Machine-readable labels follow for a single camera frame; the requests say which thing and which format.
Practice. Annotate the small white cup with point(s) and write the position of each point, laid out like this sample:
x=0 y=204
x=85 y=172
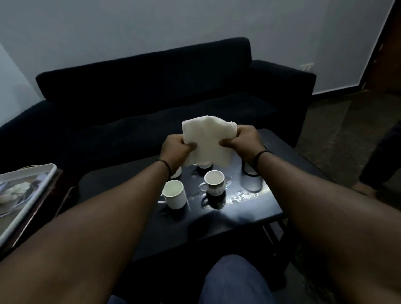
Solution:
x=176 y=173
x=204 y=165

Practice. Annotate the black sofa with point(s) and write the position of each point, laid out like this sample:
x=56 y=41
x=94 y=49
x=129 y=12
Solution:
x=141 y=100

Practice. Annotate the crumpled white cloth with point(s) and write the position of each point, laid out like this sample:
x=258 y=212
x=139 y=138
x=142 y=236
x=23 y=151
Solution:
x=14 y=191

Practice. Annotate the white tray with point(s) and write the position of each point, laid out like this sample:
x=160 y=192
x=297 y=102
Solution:
x=18 y=216

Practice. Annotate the person's right forearm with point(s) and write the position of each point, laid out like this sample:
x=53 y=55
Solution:
x=329 y=225

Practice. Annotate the person's left forearm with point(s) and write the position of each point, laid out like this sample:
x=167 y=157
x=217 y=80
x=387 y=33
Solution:
x=84 y=238

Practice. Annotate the white cloth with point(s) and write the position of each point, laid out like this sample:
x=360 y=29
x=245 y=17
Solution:
x=208 y=141
x=14 y=191

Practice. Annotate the black coffee table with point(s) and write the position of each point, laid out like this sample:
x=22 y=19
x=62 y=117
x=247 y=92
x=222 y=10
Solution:
x=219 y=216

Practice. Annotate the dark wooden door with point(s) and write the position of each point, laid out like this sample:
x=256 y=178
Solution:
x=387 y=47

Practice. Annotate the white cup with patterned band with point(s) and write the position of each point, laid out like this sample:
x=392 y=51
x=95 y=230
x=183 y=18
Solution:
x=214 y=183

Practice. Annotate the clear drinking glass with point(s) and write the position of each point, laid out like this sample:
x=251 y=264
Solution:
x=252 y=183

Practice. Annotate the person's right thumb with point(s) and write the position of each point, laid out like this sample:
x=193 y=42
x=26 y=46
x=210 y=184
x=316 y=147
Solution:
x=228 y=143

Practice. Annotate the black wristband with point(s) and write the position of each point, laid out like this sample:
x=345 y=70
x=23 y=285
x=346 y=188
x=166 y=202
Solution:
x=257 y=158
x=166 y=167

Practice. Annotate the person's left hand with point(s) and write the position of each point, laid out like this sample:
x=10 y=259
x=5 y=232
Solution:
x=174 y=150

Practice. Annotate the plain white cup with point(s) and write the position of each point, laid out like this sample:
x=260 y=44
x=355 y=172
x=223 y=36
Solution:
x=174 y=195

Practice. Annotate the person's right hand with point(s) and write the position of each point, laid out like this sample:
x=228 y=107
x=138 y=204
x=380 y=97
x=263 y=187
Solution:
x=249 y=142

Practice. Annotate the person's blue jeans leg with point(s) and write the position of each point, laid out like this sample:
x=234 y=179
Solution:
x=235 y=282

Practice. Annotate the person's left thumb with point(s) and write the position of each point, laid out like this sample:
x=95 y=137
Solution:
x=190 y=146

